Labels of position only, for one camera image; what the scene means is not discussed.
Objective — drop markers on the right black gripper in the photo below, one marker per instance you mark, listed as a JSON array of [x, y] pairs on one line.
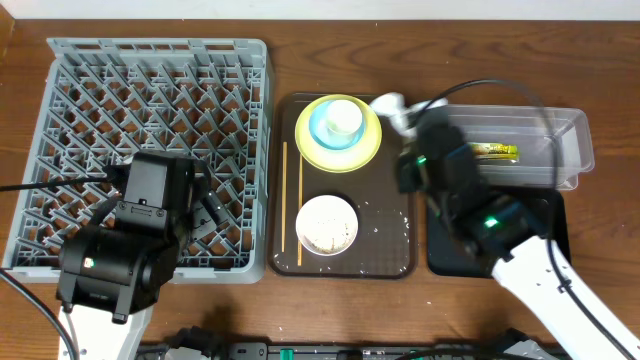
[[431, 138]]

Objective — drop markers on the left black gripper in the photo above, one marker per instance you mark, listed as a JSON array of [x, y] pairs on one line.
[[210, 209]]

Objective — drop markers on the green orange snack wrapper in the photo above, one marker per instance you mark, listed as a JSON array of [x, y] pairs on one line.
[[495, 151]]

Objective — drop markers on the white napkin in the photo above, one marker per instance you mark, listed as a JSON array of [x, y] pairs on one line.
[[392, 106]]

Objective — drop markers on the white bowl with rice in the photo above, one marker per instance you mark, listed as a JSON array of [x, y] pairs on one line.
[[326, 225]]

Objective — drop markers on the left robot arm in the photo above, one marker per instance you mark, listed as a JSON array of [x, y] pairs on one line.
[[112, 269]]

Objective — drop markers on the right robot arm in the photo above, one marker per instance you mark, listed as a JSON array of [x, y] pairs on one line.
[[506, 238]]

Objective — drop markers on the clear plastic bin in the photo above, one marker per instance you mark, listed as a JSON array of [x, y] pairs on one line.
[[565, 147]]

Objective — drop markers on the left wooden chopstick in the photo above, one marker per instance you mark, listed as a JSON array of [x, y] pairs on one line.
[[284, 195]]

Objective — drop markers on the wooden chopstick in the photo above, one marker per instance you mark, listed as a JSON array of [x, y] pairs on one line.
[[300, 204], [284, 195]]

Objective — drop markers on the black plastic tray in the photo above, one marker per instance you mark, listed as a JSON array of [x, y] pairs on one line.
[[445, 258]]

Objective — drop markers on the dark brown serving tray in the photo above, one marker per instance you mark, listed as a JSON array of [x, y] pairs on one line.
[[385, 247]]

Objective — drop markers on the right wooden chopstick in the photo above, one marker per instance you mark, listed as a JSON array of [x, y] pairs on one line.
[[300, 204]]

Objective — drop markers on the yellow-green plate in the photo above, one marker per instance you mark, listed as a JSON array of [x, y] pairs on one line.
[[360, 151]]

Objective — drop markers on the white cup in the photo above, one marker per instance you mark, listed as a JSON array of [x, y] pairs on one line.
[[344, 120]]

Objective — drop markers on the grey plastic dish rack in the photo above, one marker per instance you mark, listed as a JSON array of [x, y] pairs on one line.
[[106, 99]]

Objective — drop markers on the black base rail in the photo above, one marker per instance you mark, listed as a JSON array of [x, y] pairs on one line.
[[262, 351]]

